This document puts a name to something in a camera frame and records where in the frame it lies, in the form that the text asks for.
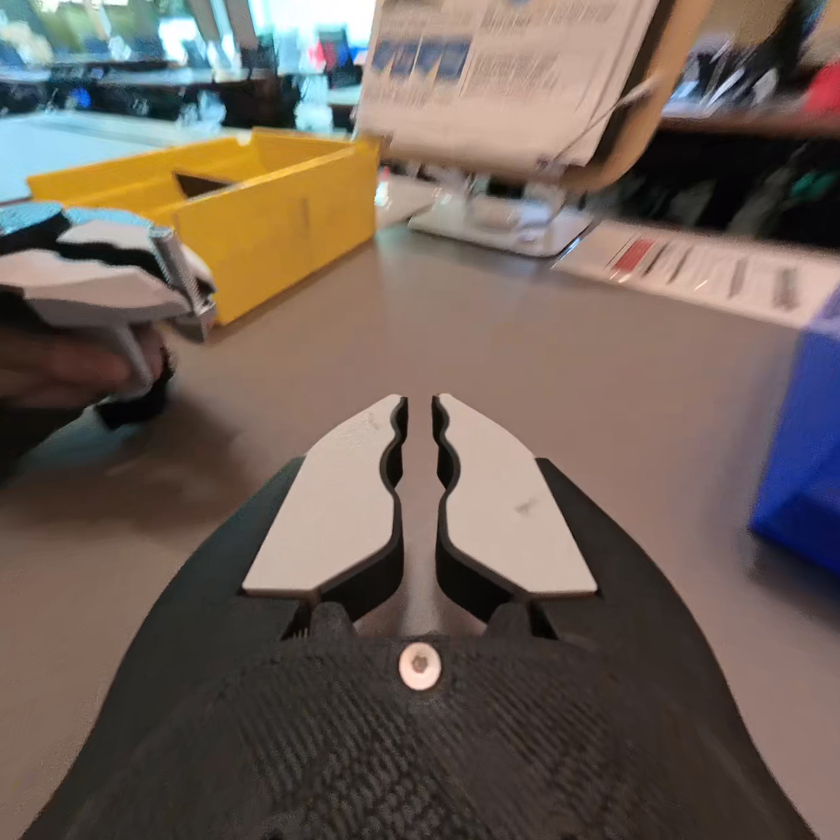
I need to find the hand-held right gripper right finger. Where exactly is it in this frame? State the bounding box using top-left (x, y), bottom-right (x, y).
top-left (431, 392), bottom-right (599, 621)

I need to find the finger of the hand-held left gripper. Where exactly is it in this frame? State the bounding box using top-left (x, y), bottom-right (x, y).
top-left (0, 249), bottom-right (201, 329)
top-left (56, 220), bottom-right (175, 273)

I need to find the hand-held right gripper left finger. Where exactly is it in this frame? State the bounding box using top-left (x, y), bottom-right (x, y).
top-left (241, 394), bottom-right (409, 621)

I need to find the silver bolt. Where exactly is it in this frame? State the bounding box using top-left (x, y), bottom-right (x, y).
top-left (152, 226), bottom-right (219, 343)

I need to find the yellow storage bin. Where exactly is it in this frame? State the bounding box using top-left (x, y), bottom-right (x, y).
top-left (26, 126), bottom-right (383, 327)

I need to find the blue storage bin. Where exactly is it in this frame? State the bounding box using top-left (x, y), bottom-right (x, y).
top-left (748, 302), bottom-right (840, 578)

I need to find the grey desk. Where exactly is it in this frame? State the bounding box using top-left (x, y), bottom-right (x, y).
top-left (0, 217), bottom-right (840, 840)

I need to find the person's left hand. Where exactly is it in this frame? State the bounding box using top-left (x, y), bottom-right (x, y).
top-left (0, 322), bottom-right (172, 408)

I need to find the black bin divider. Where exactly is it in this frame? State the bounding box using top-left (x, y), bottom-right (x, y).
top-left (172, 169), bottom-right (231, 199)

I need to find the laminated sheet with red label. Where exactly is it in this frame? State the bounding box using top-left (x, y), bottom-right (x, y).
top-left (553, 220), bottom-right (840, 329)

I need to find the printed instruction sheet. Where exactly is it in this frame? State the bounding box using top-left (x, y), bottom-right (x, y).
top-left (357, 0), bottom-right (664, 168)

